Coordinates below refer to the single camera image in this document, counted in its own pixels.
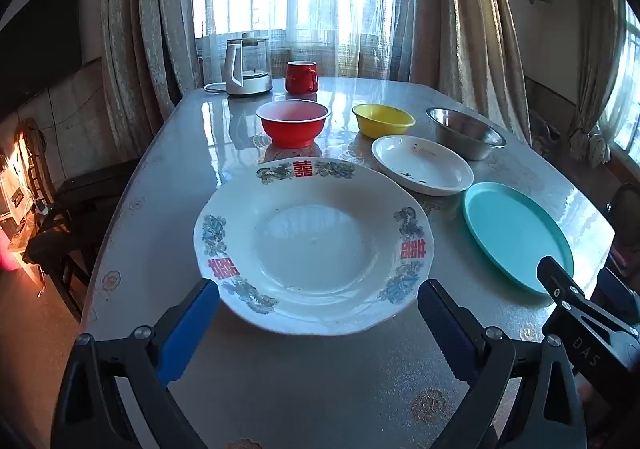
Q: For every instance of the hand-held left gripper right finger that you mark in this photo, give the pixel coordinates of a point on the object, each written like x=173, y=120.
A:
x=445, y=329

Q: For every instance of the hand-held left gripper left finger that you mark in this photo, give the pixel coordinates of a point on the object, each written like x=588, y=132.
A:
x=187, y=329

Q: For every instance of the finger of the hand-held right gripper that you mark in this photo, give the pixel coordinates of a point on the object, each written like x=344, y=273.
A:
x=617, y=294
x=560, y=279

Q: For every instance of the teal plate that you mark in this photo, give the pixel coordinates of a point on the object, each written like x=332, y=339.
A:
x=510, y=234

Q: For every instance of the large white patterned plate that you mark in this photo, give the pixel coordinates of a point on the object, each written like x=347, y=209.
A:
x=315, y=249

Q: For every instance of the small white plate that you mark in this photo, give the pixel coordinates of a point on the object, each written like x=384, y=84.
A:
x=425, y=164

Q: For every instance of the stainless steel bowl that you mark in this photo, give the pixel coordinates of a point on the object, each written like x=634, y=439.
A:
x=465, y=135

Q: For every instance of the yellow bowl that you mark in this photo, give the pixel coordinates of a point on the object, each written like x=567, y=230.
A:
x=382, y=123

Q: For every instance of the red bowl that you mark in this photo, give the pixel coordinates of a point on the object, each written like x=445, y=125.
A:
x=292, y=129

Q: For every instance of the dark round-back chair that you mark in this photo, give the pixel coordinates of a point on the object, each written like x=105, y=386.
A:
x=625, y=214

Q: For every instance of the blue white patterned bag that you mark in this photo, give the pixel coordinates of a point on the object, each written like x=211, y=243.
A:
x=545, y=126

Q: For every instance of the dark wooden chair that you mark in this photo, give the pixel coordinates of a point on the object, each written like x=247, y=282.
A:
x=75, y=209

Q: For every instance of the side window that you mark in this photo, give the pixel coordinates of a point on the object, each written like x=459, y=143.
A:
x=627, y=94

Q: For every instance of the tied beige curtain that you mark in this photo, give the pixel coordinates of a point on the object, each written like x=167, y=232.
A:
x=597, y=79

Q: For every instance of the white glass electric kettle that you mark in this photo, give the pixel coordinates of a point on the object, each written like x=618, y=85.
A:
x=245, y=74

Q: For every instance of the red mug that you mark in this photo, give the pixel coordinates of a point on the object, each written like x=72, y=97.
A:
x=300, y=78

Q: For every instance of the sheer white curtain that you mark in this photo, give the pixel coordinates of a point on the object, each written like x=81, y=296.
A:
x=320, y=54

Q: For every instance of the black wall television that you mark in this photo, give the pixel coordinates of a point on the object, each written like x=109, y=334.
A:
x=35, y=44

